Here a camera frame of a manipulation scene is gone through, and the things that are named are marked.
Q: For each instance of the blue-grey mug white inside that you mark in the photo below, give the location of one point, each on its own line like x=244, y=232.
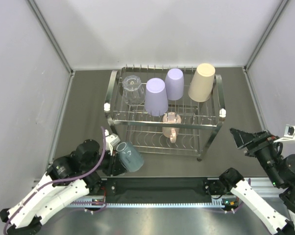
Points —
x=131, y=159

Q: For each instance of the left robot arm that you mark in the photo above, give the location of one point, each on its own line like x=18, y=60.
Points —
x=66, y=180

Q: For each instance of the steel two-tier dish rack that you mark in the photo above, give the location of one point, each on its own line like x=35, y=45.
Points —
x=200, y=121

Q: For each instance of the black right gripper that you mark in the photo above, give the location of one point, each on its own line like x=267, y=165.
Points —
x=261, y=139

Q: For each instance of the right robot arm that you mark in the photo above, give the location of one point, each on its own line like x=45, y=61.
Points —
x=271, y=199

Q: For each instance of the beige tumbler cup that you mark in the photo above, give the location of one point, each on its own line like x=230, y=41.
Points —
x=202, y=83

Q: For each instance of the lavender cup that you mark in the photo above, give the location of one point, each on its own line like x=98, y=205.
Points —
x=156, y=101
x=174, y=83

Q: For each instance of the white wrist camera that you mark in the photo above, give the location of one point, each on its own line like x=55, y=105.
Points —
x=112, y=140
x=289, y=135

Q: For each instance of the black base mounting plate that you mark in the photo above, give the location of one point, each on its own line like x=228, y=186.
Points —
x=161, y=190

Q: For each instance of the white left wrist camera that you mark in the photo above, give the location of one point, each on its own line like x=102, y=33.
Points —
x=112, y=140

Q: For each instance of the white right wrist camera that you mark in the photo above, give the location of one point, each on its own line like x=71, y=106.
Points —
x=289, y=135

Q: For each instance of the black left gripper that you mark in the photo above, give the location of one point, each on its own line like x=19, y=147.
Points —
x=115, y=166

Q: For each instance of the grey slotted cable duct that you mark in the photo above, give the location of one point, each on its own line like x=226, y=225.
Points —
x=97, y=203

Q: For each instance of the clear plastic cup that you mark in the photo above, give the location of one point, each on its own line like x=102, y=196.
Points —
x=133, y=90

